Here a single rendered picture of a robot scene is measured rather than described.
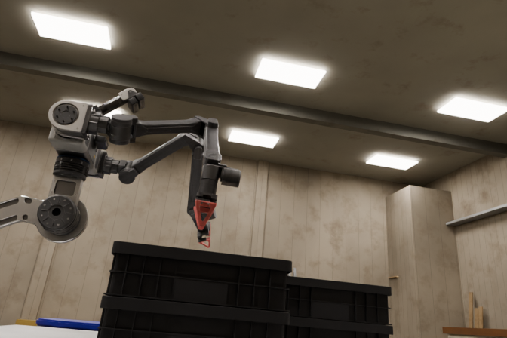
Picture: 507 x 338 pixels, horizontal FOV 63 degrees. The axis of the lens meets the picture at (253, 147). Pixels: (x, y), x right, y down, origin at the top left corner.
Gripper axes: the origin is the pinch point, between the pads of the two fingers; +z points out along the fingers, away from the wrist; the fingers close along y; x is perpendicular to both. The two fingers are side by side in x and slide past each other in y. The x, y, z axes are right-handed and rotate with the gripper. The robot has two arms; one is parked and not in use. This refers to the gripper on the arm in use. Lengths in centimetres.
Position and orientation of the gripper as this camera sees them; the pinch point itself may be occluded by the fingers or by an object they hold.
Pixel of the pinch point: (201, 225)
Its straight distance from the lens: 134.5
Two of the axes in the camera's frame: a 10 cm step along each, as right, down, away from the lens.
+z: -1.3, 9.1, -3.9
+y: -1.8, 3.6, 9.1
